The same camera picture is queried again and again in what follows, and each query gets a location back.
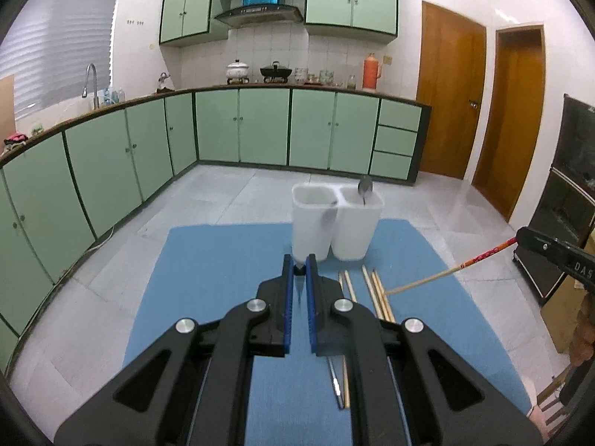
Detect floor cable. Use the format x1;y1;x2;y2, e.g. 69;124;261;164
85;227;115;252

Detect metal faucet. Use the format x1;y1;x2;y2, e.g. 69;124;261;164
82;64;100;110

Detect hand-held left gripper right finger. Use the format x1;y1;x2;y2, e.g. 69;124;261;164
306;254;543;446

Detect black wok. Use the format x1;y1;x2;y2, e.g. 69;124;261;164
259;61;293;84

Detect black range hood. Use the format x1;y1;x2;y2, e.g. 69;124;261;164
214;4;304;28

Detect green base cabinet run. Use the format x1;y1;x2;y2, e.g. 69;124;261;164
0;92;199;377

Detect slim metal utensil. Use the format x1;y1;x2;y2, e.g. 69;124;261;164
328;357;345;410

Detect blue mat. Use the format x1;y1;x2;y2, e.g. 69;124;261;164
122;219;533;446

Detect green wall cabinet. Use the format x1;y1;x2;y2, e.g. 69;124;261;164
159;0;229;48
304;0;399;42

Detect black cabinet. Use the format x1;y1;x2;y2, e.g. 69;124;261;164
512;94;595;306

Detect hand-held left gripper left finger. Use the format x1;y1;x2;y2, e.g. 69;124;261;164
55;253;295;446

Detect white double utensil holder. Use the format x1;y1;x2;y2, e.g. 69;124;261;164
291;183;386;262

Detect cardboard box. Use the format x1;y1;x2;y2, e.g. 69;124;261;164
540;279;591;358

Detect orange thermos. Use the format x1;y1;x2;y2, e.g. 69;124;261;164
363;52;383;91

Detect wooden door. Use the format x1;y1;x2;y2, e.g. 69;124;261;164
416;1;487;181
472;25;546;223

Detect green base cabinet with drawers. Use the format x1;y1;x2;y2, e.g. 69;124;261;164
194;85;432;185

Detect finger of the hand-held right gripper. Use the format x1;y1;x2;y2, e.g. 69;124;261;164
516;227;573;266

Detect brown board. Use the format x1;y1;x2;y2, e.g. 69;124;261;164
0;74;17;138

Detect person's right hand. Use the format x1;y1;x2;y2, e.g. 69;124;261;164
570;288;595;369

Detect white cooking pot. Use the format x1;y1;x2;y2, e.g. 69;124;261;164
226;59;251;85

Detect window blinds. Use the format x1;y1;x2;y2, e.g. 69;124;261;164
0;0;118;119

